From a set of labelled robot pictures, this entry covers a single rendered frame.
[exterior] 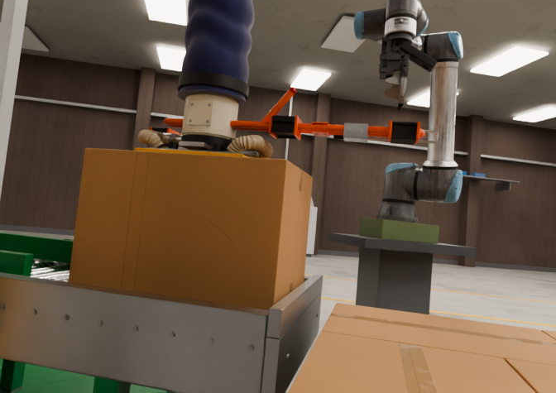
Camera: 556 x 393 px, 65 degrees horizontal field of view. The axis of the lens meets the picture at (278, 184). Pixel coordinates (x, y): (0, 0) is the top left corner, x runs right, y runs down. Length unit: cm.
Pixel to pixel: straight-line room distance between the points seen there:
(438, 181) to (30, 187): 994
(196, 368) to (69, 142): 1012
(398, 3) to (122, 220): 100
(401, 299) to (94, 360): 132
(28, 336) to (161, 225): 40
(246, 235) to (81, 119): 1002
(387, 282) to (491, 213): 1114
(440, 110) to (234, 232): 120
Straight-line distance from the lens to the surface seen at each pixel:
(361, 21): 157
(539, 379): 102
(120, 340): 110
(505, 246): 1333
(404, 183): 206
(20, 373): 223
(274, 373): 98
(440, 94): 204
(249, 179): 113
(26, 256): 138
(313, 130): 131
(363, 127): 129
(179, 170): 120
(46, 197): 1102
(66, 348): 118
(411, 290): 205
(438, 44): 206
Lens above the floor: 80
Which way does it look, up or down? 4 degrees up
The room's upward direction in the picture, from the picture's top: 5 degrees clockwise
